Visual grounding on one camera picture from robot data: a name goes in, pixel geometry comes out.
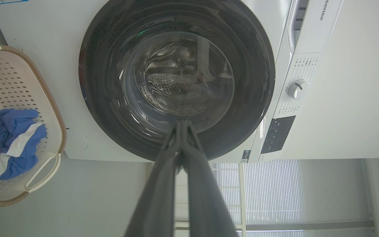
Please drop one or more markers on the cream perforated laundry basket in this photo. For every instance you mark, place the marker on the cream perforated laundry basket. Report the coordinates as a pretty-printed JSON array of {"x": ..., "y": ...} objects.
[{"x": 21, "y": 79}]

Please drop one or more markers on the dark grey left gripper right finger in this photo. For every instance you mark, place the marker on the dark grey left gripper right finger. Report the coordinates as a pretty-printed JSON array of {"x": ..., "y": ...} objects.
[{"x": 206, "y": 204}]

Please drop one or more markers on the blue energy label sticker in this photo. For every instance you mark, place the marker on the blue energy label sticker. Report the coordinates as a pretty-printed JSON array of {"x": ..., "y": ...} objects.
[{"x": 7, "y": 1}]

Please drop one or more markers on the black washer display panel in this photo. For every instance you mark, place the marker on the black washer display panel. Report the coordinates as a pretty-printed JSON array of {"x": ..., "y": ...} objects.
[{"x": 277, "y": 135}]

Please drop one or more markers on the small dark washer sticker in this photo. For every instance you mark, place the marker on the small dark washer sticker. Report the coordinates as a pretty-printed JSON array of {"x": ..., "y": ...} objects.
[{"x": 246, "y": 156}]

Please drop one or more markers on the white front-load washing machine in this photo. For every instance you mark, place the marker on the white front-load washing machine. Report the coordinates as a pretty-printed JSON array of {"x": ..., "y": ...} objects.
[{"x": 44, "y": 33}]

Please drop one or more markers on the white round program knob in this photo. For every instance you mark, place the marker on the white round program knob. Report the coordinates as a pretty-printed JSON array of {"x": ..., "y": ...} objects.
[{"x": 298, "y": 89}]

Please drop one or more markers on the white window blind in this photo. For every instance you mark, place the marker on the white window blind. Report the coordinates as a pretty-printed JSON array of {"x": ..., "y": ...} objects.
[{"x": 275, "y": 191}]

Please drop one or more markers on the blue white garment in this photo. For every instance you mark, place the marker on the blue white garment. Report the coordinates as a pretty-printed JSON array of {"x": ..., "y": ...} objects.
[{"x": 12, "y": 131}]

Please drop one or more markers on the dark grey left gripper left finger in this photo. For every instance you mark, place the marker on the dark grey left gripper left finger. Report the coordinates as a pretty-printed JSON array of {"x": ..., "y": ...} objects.
[{"x": 158, "y": 197}]

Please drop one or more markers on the white detergent drawer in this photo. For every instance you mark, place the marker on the white detergent drawer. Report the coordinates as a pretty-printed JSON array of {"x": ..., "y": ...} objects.
[{"x": 314, "y": 29}]

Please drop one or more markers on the round white filter cover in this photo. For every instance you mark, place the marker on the round white filter cover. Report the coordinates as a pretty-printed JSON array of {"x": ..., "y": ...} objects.
[{"x": 77, "y": 140}]

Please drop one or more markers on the round black glass washer door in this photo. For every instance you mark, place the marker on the round black glass washer door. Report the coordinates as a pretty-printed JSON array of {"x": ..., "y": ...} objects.
[{"x": 110, "y": 98}]

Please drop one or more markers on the perforated steel washer drum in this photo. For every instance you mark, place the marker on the perforated steel washer drum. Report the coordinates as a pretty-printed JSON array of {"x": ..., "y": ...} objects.
[{"x": 176, "y": 89}]

